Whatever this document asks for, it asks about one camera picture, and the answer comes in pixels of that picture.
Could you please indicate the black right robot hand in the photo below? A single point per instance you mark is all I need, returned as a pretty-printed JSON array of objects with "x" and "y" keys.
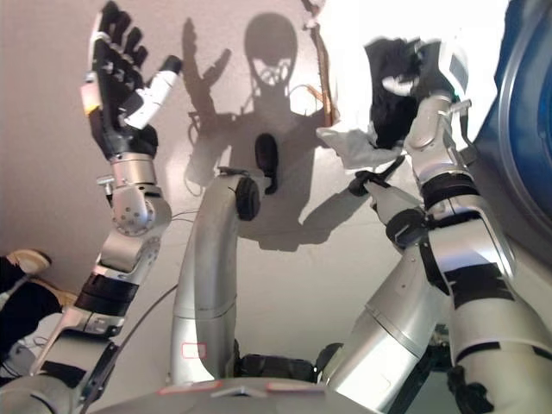
[{"x": 435, "y": 73}]

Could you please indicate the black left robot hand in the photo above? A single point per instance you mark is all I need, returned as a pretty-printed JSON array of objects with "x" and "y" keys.
[{"x": 116, "y": 99}]

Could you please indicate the black garment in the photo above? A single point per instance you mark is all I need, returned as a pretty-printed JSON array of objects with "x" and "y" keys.
[{"x": 390, "y": 116}]

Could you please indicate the light grey cloth piece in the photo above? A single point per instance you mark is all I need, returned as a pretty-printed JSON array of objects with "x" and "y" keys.
[{"x": 358, "y": 148}]

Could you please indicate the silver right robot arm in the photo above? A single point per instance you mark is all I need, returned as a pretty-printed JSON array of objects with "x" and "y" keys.
[{"x": 470, "y": 259}]

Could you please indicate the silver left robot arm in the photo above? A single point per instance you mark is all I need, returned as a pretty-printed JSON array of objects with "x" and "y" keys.
[{"x": 129, "y": 241}]

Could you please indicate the white clothes pile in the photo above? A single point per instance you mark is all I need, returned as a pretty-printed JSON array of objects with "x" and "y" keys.
[{"x": 345, "y": 52}]

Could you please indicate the dark grey washing machine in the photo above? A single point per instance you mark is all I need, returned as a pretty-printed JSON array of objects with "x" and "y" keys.
[{"x": 530, "y": 129}]

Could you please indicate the beige person shoe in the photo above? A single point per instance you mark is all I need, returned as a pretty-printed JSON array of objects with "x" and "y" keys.
[{"x": 28, "y": 259}]

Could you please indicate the silver left robot leg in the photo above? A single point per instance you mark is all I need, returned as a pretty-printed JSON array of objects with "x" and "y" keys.
[{"x": 207, "y": 267}]

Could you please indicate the silver robot leg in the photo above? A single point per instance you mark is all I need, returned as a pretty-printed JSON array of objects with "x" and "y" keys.
[
  {"x": 388, "y": 328},
  {"x": 207, "y": 267}
]

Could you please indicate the black trouser leg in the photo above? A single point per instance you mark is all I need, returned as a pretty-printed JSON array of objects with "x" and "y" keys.
[{"x": 26, "y": 306}]

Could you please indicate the silver right robot leg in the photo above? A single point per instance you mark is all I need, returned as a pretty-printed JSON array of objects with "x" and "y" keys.
[{"x": 388, "y": 328}]

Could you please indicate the silver robot torso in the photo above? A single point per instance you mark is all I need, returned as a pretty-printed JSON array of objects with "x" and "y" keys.
[{"x": 215, "y": 399}]

